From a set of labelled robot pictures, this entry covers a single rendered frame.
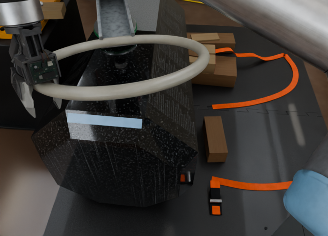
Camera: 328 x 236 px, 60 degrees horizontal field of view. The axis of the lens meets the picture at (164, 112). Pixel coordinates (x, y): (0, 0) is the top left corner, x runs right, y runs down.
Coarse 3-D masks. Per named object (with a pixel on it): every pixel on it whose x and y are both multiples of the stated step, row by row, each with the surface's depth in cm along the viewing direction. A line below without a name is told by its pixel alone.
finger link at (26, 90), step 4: (20, 84) 63; (24, 84) 63; (24, 88) 64; (28, 88) 62; (32, 88) 65; (24, 92) 64; (28, 92) 63; (24, 96) 64; (28, 96) 63; (24, 100) 65; (28, 100) 63; (32, 100) 62; (24, 104) 65; (28, 104) 64; (32, 104) 62; (28, 108) 66; (32, 108) 67; (32, 112) 67
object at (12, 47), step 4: (12, 36) 60; (16, 36) 60; (12, 40) 61; (16, 40) 60; (12, 44) 62; (16, 44) 60; (12, 48) 64; (16, 48) 62; (12, 52) 65; (16, 52) 64; (12, 56) 67
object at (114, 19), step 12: (96, 0) 112; (108, 0) 121; (120, 0) 121; (108, 12) 114; (120, 12) 114; (108, 24) 108; (120, 24) 108; (132, 24) 100; (108, 36) 103; (132, 36) 98
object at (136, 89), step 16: (64, 48) 89; (80, 48) 93; (96, 48) 97; (192, 48) 84; (192, 64) 66; (144, 80) 60; (160, 80) 60; (176, 80) 61; (64, 96) 59; (80, 96) 58; (96, 96) 58; (112, 96) 58; (128, 96) 58
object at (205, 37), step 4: (192, 36) 259; (196, 36) 259; (200, 36) 259; (204, 36) 259; (208, 36) 259; (212, 36) 259; (216, 36) 259; (196, 40) 255; (200, 40) 255; (204, 40) 256; (208, 40) 256; (212, 40) 257; (216, 40) 257
